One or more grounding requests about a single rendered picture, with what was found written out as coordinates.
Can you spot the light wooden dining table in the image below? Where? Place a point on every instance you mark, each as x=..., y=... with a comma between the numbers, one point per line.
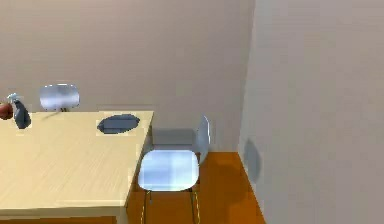
x=63, y=163

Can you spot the white chair with thin legs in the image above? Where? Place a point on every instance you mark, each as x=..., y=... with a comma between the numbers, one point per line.
x=59, y=96
x=170, y=168

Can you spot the dark blue plate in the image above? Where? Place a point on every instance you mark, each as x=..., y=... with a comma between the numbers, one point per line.
x=118, y=124

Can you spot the dark blue spray bottle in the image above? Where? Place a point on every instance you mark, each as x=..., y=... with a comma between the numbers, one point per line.
x=21, y=115

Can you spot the red apple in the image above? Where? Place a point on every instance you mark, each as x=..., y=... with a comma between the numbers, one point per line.
x=5, y=111

